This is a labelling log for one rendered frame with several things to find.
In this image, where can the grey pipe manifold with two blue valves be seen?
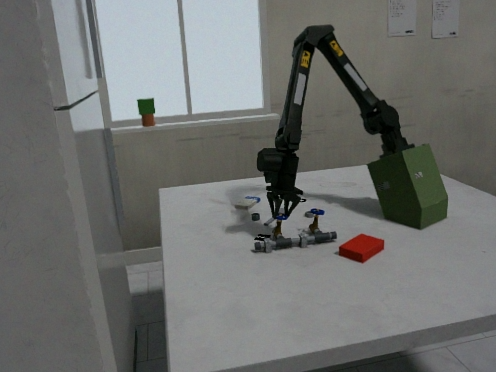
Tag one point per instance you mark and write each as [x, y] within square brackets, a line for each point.
[281, 241]

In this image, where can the red flat block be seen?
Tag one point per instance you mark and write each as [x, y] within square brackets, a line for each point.
[361, 248]

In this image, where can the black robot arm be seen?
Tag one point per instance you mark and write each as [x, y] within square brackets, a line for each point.
[271, 160]

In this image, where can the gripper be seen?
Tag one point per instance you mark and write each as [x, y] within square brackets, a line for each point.
[287, 192]

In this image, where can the black square tag with white marking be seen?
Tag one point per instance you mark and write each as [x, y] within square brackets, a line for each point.
[261, 237]

